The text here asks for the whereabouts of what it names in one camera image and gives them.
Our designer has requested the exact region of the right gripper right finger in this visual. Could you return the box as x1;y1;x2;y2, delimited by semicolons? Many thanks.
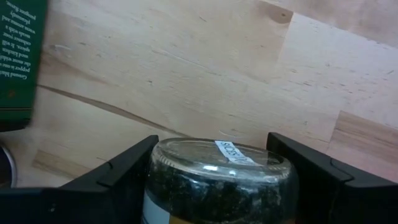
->
266;132;398;224

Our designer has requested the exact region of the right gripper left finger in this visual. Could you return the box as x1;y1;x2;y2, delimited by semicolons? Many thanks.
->
0;134;160;224

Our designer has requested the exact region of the dark spice glass jar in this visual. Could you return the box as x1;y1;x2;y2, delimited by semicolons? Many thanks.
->
141;137;301;224

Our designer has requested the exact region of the green pepper tin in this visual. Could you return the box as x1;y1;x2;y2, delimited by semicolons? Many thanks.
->
0;0;49;131

